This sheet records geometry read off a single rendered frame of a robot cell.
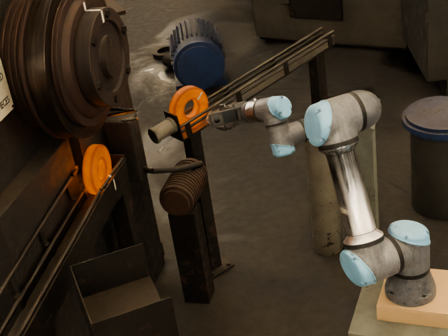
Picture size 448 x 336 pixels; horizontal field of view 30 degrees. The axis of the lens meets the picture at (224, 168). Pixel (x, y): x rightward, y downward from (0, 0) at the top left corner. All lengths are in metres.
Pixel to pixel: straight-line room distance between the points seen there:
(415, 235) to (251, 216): 1.31
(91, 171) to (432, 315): 1.09
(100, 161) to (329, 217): 1.00
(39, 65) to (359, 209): 0.95
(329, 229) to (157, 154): 1.26
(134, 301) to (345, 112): 0.77
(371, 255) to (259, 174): 1.61
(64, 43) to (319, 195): 1.28
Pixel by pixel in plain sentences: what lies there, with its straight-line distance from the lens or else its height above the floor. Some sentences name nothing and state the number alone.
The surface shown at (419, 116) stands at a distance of 3.37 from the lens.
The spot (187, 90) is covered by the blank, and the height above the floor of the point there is 0.78.
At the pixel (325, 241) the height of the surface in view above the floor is 0.07.
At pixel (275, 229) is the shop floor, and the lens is 3.50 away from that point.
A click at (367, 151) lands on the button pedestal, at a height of 0.45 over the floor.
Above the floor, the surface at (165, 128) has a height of 0.68.
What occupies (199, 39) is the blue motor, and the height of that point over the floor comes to 0.33.
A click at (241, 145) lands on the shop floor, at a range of 4.16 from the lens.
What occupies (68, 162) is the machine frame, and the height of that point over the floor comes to 0.80.
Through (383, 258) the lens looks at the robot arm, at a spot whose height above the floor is 0.55.
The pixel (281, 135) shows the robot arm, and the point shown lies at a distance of 2.66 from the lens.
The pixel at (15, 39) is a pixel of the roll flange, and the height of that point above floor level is 1.24.
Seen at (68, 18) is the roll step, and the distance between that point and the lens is 2.32.
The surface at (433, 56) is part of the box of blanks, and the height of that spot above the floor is 0.25.
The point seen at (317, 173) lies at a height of 0.38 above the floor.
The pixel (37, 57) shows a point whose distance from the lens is 2.26.
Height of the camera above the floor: 1.99
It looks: 30 degrees down
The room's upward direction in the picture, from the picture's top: 8 degrees counter-clockwise
